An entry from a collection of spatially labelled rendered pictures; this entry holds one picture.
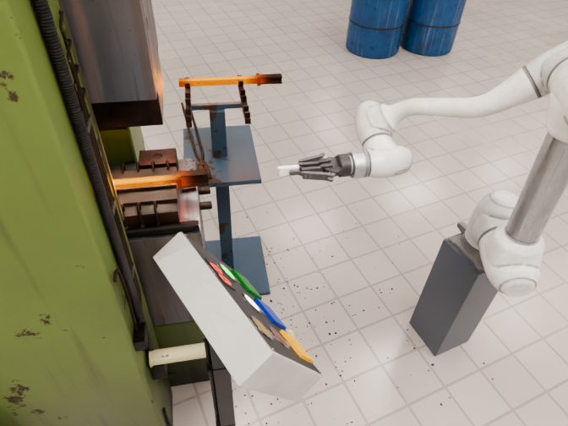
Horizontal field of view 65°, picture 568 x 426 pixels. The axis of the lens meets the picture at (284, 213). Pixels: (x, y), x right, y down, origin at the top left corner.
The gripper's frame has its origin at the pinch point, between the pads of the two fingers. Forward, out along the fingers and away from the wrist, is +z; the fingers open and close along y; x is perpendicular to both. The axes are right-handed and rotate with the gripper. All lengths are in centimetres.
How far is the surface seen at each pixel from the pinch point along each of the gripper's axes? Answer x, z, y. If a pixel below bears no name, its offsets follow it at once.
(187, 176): 2.2, 31.5, -1.2
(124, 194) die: -1, 50, -4
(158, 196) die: -0.6, 40.3, -6.1
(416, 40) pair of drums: -87, -193, 295
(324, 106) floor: -100, -77, 205
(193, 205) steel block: -8.1, 30.9, -3.4
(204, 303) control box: 18, 29, -60
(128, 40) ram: 50, 39, -17
